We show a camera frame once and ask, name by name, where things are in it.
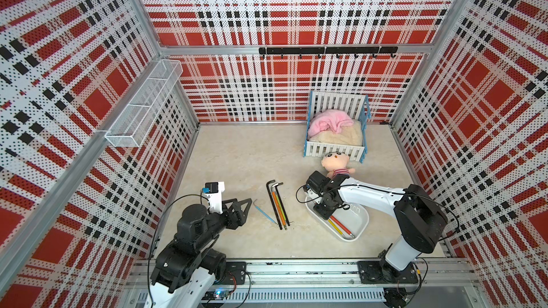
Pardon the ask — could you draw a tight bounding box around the light blue hex key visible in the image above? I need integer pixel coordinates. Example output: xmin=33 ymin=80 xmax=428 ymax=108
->
xmin=252 ymin=200 xmax=278 ymax=226

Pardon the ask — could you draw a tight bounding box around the yellow hex key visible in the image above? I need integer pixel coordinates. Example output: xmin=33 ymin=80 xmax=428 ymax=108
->
xmin=328 ymin=219 xmax=345 ymax=239

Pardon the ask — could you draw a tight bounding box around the cream fluffy blanket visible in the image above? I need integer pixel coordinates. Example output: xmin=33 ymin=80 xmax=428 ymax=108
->
xmin=308 ymin=121 xmax=363 ymax=146

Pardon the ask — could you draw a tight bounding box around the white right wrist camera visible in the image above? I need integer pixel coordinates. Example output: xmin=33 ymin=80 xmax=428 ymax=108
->
xmin=305 ymin=192 xmax=322 ymax=203

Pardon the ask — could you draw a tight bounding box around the white plastic storage tray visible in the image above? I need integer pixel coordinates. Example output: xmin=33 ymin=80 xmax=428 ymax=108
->
xmin=305 ymin=198 xmax=370 ymax=242

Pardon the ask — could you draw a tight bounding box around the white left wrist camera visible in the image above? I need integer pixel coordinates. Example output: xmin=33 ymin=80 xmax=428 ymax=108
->
xmin=201 ymin=182 xmax=225 ymax=214

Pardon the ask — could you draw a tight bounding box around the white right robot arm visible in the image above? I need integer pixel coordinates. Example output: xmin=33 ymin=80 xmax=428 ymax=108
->
xmin=304 ymin=171 xmax=448 ymax=284

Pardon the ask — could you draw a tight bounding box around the white wire mesh shelf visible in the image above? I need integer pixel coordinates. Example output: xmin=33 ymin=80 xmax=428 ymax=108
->
xmin=106 ymin=59 xmax=182 ymax=148

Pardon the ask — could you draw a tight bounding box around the black hook rail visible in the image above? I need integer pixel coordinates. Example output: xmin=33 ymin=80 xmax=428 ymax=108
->
xmin=258 ymin=46 xmax=399 ymax=56

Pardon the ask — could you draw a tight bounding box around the orange hex key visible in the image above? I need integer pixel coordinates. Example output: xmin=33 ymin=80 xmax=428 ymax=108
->
xmin=271 ymin=182 xmax=288 ymax=230

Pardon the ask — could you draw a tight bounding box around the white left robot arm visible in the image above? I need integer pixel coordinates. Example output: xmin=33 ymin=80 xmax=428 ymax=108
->
xmin=147 ymin=198 xmax=252 ymax=307

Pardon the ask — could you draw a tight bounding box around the blue white toy crib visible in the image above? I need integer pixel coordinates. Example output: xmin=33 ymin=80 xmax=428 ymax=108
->
xmin=303 ymin=91 xmax=371 ymax=163

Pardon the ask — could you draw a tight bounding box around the green hex key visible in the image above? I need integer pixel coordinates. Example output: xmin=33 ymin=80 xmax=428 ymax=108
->
xmin=274 ymin=183 xmax=291 ymax=227

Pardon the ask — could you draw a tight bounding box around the long black hex key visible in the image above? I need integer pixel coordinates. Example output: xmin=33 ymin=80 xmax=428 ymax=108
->
xmin=266 ymin=180 xmax=283 ymax=230

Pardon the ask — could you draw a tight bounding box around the red hex key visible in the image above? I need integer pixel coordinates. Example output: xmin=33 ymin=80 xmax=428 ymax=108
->
xmin=331 ymin=215 xmax=355 ymax=238

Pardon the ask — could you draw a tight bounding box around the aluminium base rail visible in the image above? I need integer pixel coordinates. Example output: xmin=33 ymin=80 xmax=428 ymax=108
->
xmin=120 ymin=258 xmax=489 ymax=307

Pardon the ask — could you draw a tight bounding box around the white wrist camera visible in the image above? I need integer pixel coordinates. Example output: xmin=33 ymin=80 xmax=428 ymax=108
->
xmin=305 ymin=192 xmax=322 ymax=203
xmin=201 ymin=182 xmax=225 ymax=214

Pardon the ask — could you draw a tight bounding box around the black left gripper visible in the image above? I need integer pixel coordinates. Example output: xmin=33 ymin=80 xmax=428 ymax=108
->
xmin=194 ymin=197 xmax=252 ymax=250

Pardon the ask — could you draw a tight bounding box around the small plush doll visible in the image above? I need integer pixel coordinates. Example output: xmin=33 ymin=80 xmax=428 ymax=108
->
xmin=321 ymin=151 xmax=355 ymax=178

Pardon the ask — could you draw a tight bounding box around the pink towel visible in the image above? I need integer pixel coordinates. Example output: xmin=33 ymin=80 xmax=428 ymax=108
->
xmin=308 ymin=109 xmax=354 ymax=137

